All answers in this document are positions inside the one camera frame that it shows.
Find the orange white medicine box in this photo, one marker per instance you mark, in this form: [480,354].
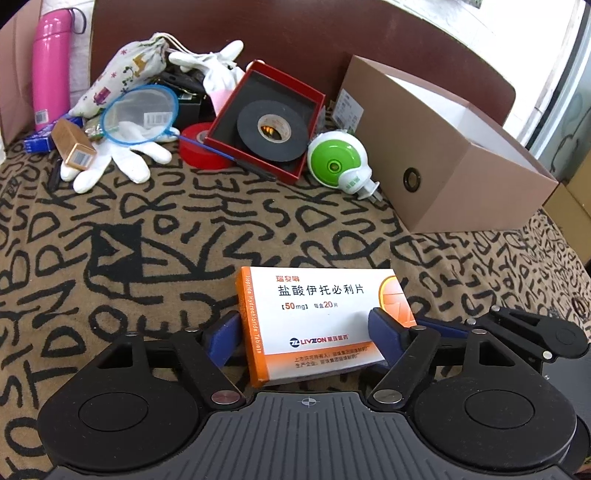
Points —
[314,314]

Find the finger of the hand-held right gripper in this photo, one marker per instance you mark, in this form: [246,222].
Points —
[521,327]

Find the black tape roll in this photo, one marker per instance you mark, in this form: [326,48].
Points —
[249,134]

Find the grey labelled packet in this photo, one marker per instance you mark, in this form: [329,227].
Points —
[346,108]

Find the brown cardboard box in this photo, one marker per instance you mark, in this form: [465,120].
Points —
[438,184]

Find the plain cardboard carton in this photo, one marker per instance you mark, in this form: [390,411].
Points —
[570,212]

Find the red tray box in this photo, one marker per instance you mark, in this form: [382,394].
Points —
[249,92]

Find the white cotton glove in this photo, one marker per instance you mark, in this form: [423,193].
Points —
[217,74]
[134,161]

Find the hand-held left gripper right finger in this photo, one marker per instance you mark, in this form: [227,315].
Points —
[385,332]

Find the red tape roll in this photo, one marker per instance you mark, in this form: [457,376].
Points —
[191,150]

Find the blue mesh hand net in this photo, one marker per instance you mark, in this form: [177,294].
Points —
[138,110]

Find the small black box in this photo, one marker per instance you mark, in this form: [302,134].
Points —
[191,113]

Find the pink thermos bottle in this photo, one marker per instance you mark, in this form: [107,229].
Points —
[51,69]

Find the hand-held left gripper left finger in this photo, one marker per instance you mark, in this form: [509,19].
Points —
[221,332]

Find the green white plug-in repellent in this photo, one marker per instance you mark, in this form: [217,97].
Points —
[332,161]

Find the small tan box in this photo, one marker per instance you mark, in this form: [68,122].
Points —
[74,143]

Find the small blue box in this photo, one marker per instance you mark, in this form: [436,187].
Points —
[39,141]

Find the letter print cloth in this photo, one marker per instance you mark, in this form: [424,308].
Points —
[184,240]

